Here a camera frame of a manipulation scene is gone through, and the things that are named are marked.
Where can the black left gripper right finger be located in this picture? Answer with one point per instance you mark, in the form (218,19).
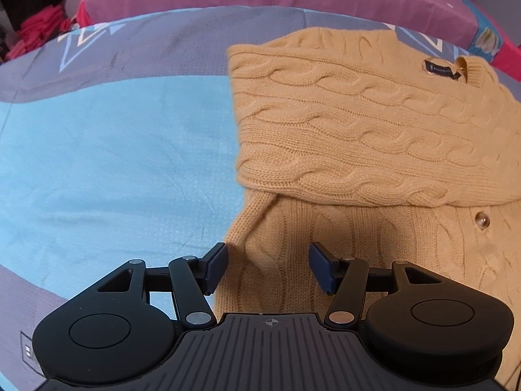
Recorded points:
(411,320)

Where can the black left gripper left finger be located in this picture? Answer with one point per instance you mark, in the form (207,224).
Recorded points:
(127,323)

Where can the red clothes pile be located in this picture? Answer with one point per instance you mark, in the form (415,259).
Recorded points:
(42,27)

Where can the grey and blue bedsheet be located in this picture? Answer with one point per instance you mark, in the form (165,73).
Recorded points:
(118,142)

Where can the mustard cable-knit sweater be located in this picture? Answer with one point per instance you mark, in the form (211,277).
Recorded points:
(359,142)

